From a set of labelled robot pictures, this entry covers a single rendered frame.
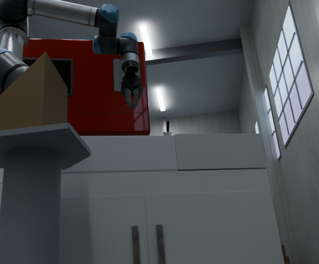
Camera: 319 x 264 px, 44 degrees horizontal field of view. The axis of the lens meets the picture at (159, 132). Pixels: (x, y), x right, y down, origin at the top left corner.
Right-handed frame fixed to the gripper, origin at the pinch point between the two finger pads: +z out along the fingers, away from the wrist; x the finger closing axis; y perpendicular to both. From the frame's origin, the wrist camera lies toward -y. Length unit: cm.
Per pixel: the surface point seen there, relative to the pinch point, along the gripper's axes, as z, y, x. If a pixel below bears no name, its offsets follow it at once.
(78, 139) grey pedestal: 30, -39, 20
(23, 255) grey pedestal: 60, -35, 33
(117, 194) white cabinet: 37.1, -4.0, 7.6
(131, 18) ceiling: -447, 489, -65
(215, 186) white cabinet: 35.5, -4.0, -28.6
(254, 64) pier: -346, 490, -307
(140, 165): 26.6, -4.0, -1.2
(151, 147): 19.6, -4.0, -5.8
